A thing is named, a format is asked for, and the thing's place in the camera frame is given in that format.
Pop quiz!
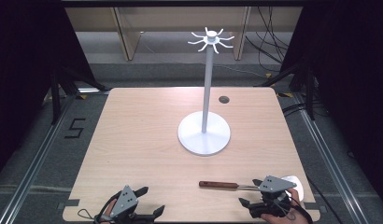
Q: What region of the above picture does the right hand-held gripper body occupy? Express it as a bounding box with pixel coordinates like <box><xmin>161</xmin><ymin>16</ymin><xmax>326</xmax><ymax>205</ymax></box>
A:
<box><xmin>248</xmin><ymin>175</ymin><xmax>298</xmax><ymax>219</ymax></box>

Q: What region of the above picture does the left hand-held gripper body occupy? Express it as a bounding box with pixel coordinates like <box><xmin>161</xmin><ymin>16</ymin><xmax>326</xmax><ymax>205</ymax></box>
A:
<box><xmin>94</xmin><ymin>185</ymin><xmax>157</xmax><ymax>224</ymax></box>

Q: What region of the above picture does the wooden handle white spatula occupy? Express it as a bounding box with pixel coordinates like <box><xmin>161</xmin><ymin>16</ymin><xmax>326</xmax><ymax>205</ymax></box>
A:
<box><xmin>198</xmin><ymin>175</ymin><xmax>305</xmax><ymax>203</ymax></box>

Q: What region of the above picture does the white hook stand rack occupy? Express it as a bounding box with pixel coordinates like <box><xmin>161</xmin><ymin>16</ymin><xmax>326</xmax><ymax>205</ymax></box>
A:
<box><xmin>177</xmin><ymin>26</ymin><xmax>235</xmax><ymax>157</ymax></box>

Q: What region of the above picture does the person's left hand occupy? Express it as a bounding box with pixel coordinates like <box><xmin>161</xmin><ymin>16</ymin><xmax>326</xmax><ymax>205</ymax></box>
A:
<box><xmin>104</xmin><ymin>198</ymin><xmax>119</xmax><ymax>220</ymax></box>

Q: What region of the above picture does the person's right hand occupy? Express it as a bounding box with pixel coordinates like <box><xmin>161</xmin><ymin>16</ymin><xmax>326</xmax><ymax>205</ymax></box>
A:
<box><xmin>260</xmin><ymin>188</ymin><xmax>306</xmax><ymax>224</ymax></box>

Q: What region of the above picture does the black tripod stand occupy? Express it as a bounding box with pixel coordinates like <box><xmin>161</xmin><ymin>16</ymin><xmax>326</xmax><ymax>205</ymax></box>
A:
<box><xmin>257</xmin><ymin>58</ymin><xmax>319</xmax><ymax>121</ymax></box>
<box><xmin>48</xmin><ymin>65</ymin><xmax>110</xmax><ymax>126</ymax></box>

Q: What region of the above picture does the dark curtain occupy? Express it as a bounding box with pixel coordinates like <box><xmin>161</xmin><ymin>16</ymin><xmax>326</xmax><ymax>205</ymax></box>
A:
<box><xmin>278</xmin><ymin>0</ymin><xmax>383</xmax><ymax>203</ymax></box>
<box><xmin>0</xmin><ymin>0</ymin><xmax>98</xmax><ymax>182</ymax></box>

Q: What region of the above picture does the light wooden cabinet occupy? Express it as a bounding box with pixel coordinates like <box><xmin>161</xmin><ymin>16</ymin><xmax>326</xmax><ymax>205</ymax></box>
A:
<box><xmin>64</xmin><ymin>6</ymin><xmax>304</xmax><ymax>63</ymax></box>

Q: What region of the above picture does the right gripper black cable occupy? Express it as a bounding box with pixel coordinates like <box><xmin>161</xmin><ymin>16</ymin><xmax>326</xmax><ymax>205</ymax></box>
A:
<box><xmin>273</xmin><ymin>195</ymin><xmax>315</xmax><ymax>224</ymax></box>

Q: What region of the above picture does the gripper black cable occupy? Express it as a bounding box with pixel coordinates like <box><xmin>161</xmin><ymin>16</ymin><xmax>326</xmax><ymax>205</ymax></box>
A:
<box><xmin>77</xmin><ymin>208</ymin><xmax>102</xmax><ymax>222</ymax></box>
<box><xmin>273</xmin><ymin>195</ymin><xmax>315</xmax><ymax>224</ymax></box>

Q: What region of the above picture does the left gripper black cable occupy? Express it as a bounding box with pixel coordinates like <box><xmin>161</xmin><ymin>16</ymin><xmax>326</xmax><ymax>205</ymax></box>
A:
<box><xmin>77</xmin><ymin>208</ymin><xmax>102</xmax><ymax>222</ymax></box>

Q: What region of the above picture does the black floor cable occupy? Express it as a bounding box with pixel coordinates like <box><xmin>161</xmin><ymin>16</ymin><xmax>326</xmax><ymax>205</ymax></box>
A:
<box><xmin>305</xmin><ymin>175</ymin><xmax>338</xmax><ymax>219</ymax></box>

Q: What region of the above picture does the metal floor rail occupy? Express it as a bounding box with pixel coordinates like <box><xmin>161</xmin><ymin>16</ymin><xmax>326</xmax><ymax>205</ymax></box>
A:
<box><xmin>292</xmin><ymin>92</ymin><xmax>366</xmax><ymax>224</ymax></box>
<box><xmin>0</xmin><ymin>95</ymin><xmax>76</xmax><ymax>224</ymax></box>

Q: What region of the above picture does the bundle of black cables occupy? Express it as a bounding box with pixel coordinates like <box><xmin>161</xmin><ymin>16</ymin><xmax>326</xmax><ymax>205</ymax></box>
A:
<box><xmin>244</xmin><ymin>6</ymin><xmax>294</xmax><ymax>67</ymax></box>

